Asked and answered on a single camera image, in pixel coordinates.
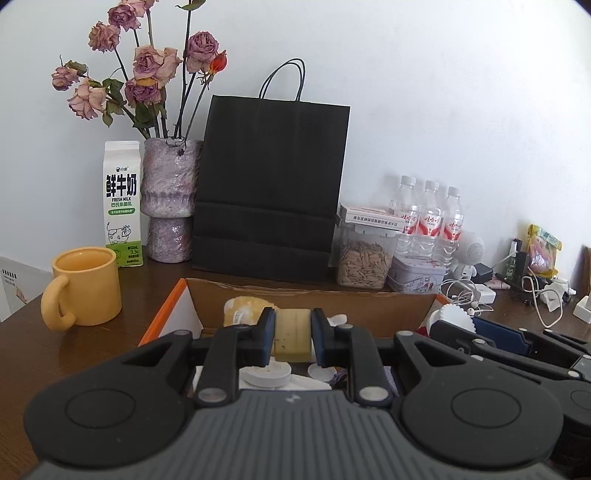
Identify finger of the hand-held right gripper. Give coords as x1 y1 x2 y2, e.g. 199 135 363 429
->
431 319 580 380
473 318 591 357

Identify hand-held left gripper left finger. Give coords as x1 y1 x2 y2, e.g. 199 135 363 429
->
122 307 276 408

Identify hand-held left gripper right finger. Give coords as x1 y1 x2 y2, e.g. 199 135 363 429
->
311 308 467 408

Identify beige soap bar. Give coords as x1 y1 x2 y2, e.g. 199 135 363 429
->
274 308 313 362

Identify yellow bun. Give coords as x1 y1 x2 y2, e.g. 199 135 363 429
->
223 296 280 329

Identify white round lid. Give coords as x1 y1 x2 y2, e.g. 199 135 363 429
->
239 360 293 388

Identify white ribbed cap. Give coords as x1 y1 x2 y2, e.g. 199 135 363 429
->
426 304 477 344

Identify red cardboard box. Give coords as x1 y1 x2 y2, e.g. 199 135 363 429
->
137 277 451 398

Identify small white cap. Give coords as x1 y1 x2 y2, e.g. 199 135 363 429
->
307 363 338 382

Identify white crumpled cloth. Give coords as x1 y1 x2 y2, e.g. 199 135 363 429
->
286 374 334 392

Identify black upright device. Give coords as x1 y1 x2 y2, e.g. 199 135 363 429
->
515 239 532 301

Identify clear jar of seeds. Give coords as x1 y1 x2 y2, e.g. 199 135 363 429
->
335 226 393 290

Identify yellow pink snack packet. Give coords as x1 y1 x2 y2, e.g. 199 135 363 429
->
527 224 563 278

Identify white robot-shaped speaker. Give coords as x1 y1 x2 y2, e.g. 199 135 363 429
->
450 229 485 280

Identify white printed tin box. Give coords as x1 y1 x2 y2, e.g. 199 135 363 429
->
387 255 448 295

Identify red white flat carton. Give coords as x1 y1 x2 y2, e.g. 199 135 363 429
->
339 203 399 217

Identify black paper bag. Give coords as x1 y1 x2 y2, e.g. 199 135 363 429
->
191 58 352 284

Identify yellow ceramic mug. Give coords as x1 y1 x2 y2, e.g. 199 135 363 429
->
40 247 123 332

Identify purple textured vase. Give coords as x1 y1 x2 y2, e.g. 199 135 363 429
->
140 137 204 264

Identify white green milk carton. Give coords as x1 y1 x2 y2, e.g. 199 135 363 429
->
102 141 145 268

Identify white leaflet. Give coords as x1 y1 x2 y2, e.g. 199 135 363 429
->
0 256 55 322

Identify dried pink rose bouquet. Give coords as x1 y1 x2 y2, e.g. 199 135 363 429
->
52 0 228 140

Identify white charging cable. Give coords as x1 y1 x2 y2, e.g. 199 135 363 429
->
522 274 564 328

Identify white wired earphones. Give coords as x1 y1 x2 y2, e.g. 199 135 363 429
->
438 277 481 317

